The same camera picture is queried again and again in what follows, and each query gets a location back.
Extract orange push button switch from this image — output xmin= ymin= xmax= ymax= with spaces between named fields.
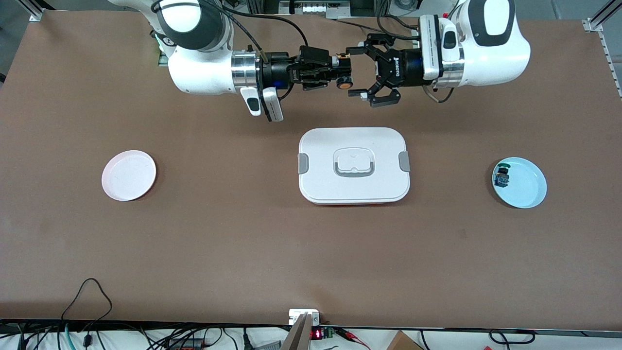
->
xmin=332 ymin=54 xmax=354 ymax=90

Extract grey device with lights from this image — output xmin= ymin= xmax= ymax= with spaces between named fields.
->
xmin=279 ymin=0 xmax=351 ymax=19

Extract white lunch box lid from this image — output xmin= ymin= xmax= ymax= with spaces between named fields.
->
xmin=297 ymin=127 xmax=411 ymax=205

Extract light blue round plate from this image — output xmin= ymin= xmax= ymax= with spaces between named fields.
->
xmin=492 ymin=157 xmax=548 ymax=209

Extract pink round plate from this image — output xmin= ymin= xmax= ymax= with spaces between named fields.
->
xmin=101 ymin=150 xmax=157 ymax=202

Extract perforated aluminium strip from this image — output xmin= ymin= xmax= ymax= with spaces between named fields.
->
xmin=599 ymin=29 xmax=622 ymax=100

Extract brown cardboard box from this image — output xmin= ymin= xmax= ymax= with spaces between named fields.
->
xmin=386 ymin=331 xmax=424 ymax=350

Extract black power strip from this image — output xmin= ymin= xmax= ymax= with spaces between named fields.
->
xmin=165 ymin=338 xmax=207 ymax=350

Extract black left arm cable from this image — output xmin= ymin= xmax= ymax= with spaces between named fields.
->
xmin=375 ymin=0 xmax=455 ymax=104

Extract black cable to arm base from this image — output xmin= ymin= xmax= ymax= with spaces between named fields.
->
xmin=334 ymin=17 xmax=372 ymax=31

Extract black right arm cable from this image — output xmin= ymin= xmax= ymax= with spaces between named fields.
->
xmin=152 ymin=0 xmax=311 ymax=64

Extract aluminium frame extrusion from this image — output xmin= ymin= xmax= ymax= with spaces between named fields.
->
xmin=582 ymin=0 xmax=622 ymax=33
xmin=17 ymin=0 xmax=45 ymax=22

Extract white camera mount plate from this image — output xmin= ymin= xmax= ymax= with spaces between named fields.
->
xmin=289 ymin=309 xmax=321 ymax=325

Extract red clip lead wires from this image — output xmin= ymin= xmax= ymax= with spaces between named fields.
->
xmin=335 ymin=328 xmax=371 ymax=350

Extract aluminium camera mount profile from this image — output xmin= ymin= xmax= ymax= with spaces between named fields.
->
xmin=281 ymin=313 xmax=313 ymax=350

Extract black coiled floor cable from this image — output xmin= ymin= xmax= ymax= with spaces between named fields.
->
xmin=488 ymin=330 xmax=536 ymax=345

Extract thin black looped cable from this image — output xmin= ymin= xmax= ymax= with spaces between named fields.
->
xmin=61 ymin=278 xmax=113 ymax=322

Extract teal cable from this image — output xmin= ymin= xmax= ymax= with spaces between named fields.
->
xmin=57 ymin=322 xmax=74 ymax=350

